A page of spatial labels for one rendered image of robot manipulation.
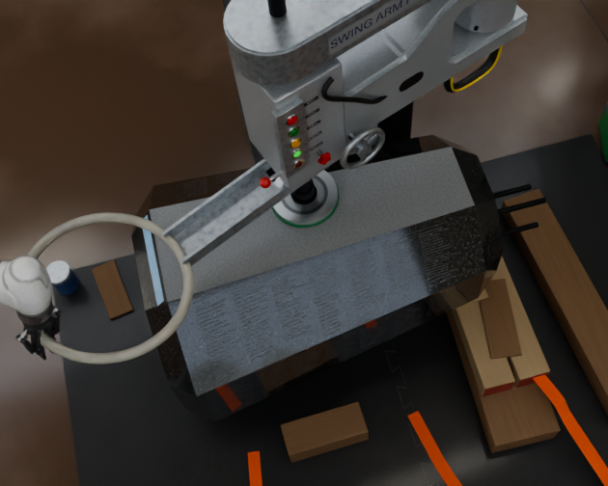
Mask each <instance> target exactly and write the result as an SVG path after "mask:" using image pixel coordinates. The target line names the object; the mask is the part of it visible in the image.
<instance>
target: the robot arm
mask: <svg viewBox="0 0 608 486"><path fill-rule="evenodd" d="M51 297H52V284H51V280H50V277H49V275H48V272H47V270H46V269H45V267H44V265H43V264H42V263H41V262H40V261H39V260H38V259H37V258H35V257H33V256H18V257H16V258H14V259H13V260H11V261H4V260H0V304H3V305H6V306H8V307H10V308H12V309H14V310H16V313H17V316H18V318H19V319H20V320H21V321H22V323H23V325H24V328H23V331H24V332H23V334H21V335H17V336H16V338H17V339H18V340H19V341H20V342H21V343H22V344H23V345H24V347H25V348H26V349H27V350H28V351H29V352H30V353H31V354H34V353H36V354H37V355H39V356H40V357H41V358H42V359H44V360H46V356H45V352H44V348H43V347H42V346H41V331H42V330H44V331H45V332H46V333H47V334H48V335H49V336H50V337H51V338H53V339H55V340H56V338H55V337H54V335H55V334H56V335H57V334H59V332H60V315H61V311H60V310H58V309H57V308H56V307H53V305H52V298H51ZM49 324H50V325H49ZM27 335H31V342H29V341H28V337H27Z"/></svg>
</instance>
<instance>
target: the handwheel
mask: <svg viewBox="0 0 608 486"><path fill-rule="evenodd" d="M370 135H373V136H372V137H371V138H370V139H369V140H368V141H366V140H363V139H364V138H366V137H368V136H370ZM378 136H379V137H378ZM377 137H378V141H377V143H376V145H375V146H374V148H373V149H372V146H371V143H372V142H373V141H374V140H375V139H376V138H377ZM347 138H348V139H349V140H350V142H349V143H348V144H347V145H346V147H345V149H344V150H343V152H342V154H341V158H340V163H341V165H342V167H343V168H345V169H347V170H352V169H356V168H359V167H361V166H363V165H364V164H366V163H367V162H369V161H370V160H371V159H372V158H373V157H374V156H375V155H376V154H377V153H378V152H379V151H380V149H381V148H382V146H383V144H384V141H385V133H384V131H383V130H382V129H381V128H378V127H373V128H369V129H367V130H365V131H363V132H361V133H360V134H358V135H357V136H356V135H355V133H354V132H352V133H350V134H349V135H348V137H347ZM361 140H362V141H361ZM354 153H356V154H357V155H358V156H359V157H360V160H358V161H356V162H353V163H347V162H346V159H347V156H348V155H351V154H354Z"/></svg>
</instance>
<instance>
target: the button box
mask: <svg viewBox="0 0 608 486"><path fill-rule="evenodd" d="M294 114H296V115H298V120H297V122H296V123H295V124H293V125H286V121H287V119H288V118H289V117H290V116H291V115H294ZM271 116H272V121H273V126H274V132H275V137H276V143H277V148H278V153H279V158H280V164H281V169H282V173H283V174H284V176H285V177H286V178H289V177H290V176H292V175H294V174H296V173H297V172H299V171H300V170H302V169H304V168H305V167H307V166H308V165H310V164H311V157H310V149H309V141H308V133H307V124H306V117H305V109H304V101H303V100H302V99H301V98H300V97H299V98H298V99H296V100H295V101H293V102H291V103H290V104H288V105H286V106H285V107H283V108H281V109H279V110H275V109H274V110H272V111H271ZM295 126H299V127H300V130H299V132H298V134H297V135H296V136H294V137H289V136H288V133H289V131H290V130H291V129H292V128H293V127H295ZM295 138H301V143H300V145H299V146H298V147H297V148H290V142H291V141H292V140H293V139H295ZM297 149H303V152H302V154H301V155H300V156H299V157H297V158H295V159H292V158H291V155H292V153H293V152H294V151H295V150H297ZM299 159H304V163H303V165H302V166H301V167H300V168H298V169H294V168H293V167H292V166H293V164H294V163H295V162H296V161H297V160H299Z"/></svg>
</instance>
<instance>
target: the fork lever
mask: <svg viewBox="0 0 608 486"><path fill-rule="evenodd" d="M270 168H271V167H270V165H269V164H268V163H267V162H266V160H265V159H263V160H262V161H260V162H259V163H258V164H256V165H255V166H254V167H252V168H251V169H249V170H248V171H247V172H245V173H244V174H242V175H241V176H239V177H238V178H237V179H235V180H234V181H232V182H231V183H230V184H228V185H227V186H225V187H224V188H223V189H221V190H220V191H219V192H217V193H216V194H214V195H213V196H212V197H210V198H209V199H207V200H206V201H205V202H203V203H202V204H200V205H199V206H197V207H196V208H195V209H193V210H192V211H190V212H189V213H188V214H186V215H185V216H184V217H182V218H181V219H179V220H178V221H177V222H175V223H174V224H173V225H172V226H170V227H169V228H167V229H166V230H164V231H163V232H161V233H162V234H163V236H164V237H166V236H167V235H170V234H171V235H173V236H174V237H175V238H176V239H177V240H178V241H179V243H180V244H181V246H182V247H183V248H184V250H185V252H186V254H187V256H185V257H184V258H183V259H181V260H180V261H181V263H182V264H185V263H187V262H190V263H191V266H192V265H193V264H194V263H196V262H197V261H198V260H200V259H201V258H203V257H204V256H206V255H207V254H208V253H210V252H211V251H213V250H214V249H215V248H217V247H218V246H220V245H221V244H222V243H224V242H225V241H226V240H228V239H229V238H231V237H232V236H233V235H235V234H236V233H237V232H239V231H240V230H242V229H243V228H245V227H246V226H247V225H249V224H250V223H252V222H253V221H254V220H256V219H257V218H258V217H260V216H261V215H263V214H264V213H265V212H266V211H267V210H268V209H270V208H271V207H273V206H274V205H275V204H277V203H278V202H280V201H281V200H283V199H284V198H285V197H287V196H288V195H289V194H291V193H292V192H294V191H295V190H296V189H298V188H299V187H300V186H302V185H303V184H305V183H306V182H307V181H309V180H310V179H311V178H313V177H314V176H316V175H317V174H315V175H313V176H312V177H310V178H308V179H307V180H305V181H304V182H302V183H300V184H299V185H297V186H296V187H294V188H292V189H290V188H288V187H287V186H286V184H285V185H283V186H282V187H281V188H278V187H277V185H276V184H275V183H274V182H273V181H271V185H270V186H269V187H268V188H262V187H261V186H260V180H261V178H262V177H265V176H266V177H269V175H268V174H267V173H266V171H267V170H268V169H270ZM320 172H321V171H320ZM320 172H318V174H319V173H320Z"/></svg>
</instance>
